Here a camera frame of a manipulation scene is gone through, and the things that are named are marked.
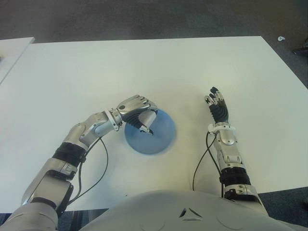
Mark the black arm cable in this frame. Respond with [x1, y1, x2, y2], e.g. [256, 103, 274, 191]
[192, 132, 227, 197]
[72, 137, 109, 203]

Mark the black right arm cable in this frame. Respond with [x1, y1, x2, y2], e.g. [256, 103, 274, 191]
[192, 132, 227, 197]

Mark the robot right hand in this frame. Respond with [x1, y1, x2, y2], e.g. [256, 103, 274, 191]
[204, 86, 229, 125]

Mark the grey robot torso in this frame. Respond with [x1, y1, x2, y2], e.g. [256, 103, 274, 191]
[0, 190, 308, 231]

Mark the blue plate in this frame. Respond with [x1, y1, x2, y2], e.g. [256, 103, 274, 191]
[124, 108, 176, 155]

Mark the white charger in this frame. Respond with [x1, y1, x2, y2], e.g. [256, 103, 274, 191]
[139, 110, 157, 130]

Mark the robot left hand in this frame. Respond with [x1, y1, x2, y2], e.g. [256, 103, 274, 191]
[116, 95, 159, 135]

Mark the white side table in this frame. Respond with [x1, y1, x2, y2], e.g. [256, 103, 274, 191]
[0, 36, 36, 84]

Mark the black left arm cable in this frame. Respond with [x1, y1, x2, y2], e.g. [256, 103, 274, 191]
[72, 137, 109, 203]

